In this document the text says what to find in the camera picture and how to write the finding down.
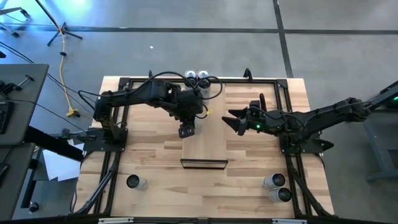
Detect yellow floor cable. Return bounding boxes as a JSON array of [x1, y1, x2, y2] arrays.
[[58, 26, 81, 119]]

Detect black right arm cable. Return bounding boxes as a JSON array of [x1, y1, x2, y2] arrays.
[[259, 92, 307, 125]]

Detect black tripod stand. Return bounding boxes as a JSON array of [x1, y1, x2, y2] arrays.
[[34, 0, 84, 47]]

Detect silver metal bracket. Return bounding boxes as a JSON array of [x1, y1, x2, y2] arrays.
[[98, 217, 135, 224], [272, 218, 308, 224]]

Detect black diagonal beam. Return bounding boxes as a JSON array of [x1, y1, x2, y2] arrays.
[[24, 126, 85, 163]]

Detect black clamp tool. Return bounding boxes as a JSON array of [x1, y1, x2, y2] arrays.
[[0, 73, 35, 94]]

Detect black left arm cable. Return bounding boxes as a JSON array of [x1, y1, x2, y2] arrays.
[[77, 70, 224, 121]]

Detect grey metal cart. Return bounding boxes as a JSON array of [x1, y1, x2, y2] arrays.
[[363, 80, 398, 184]]

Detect white paper sheets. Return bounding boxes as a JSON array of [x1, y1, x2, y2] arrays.
[[42, 140, 84, 183]]

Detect black keyboard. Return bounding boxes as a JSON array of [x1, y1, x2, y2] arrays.
[[0, 101, 14, 135]]

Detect black aluminium table rail frame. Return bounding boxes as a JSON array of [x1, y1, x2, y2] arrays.
[[70, 76, 335, 224]]

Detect grey stand legs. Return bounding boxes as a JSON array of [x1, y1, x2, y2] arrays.
[[0, 6, 30, 39]]

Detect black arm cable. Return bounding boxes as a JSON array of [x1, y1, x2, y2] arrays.
[[77, 70, 224, 121], [259, 92, 307, 125]]

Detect grey desk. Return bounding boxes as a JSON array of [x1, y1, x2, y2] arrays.
[[0, 63, 50, 147], [0, 142, 35, 220]]

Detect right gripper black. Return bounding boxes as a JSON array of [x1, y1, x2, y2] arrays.
[[221, 106, 276, 137]]

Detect wooden shelf black metal frame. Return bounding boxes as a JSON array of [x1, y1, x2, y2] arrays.
[[180, 81, 229, 171]]

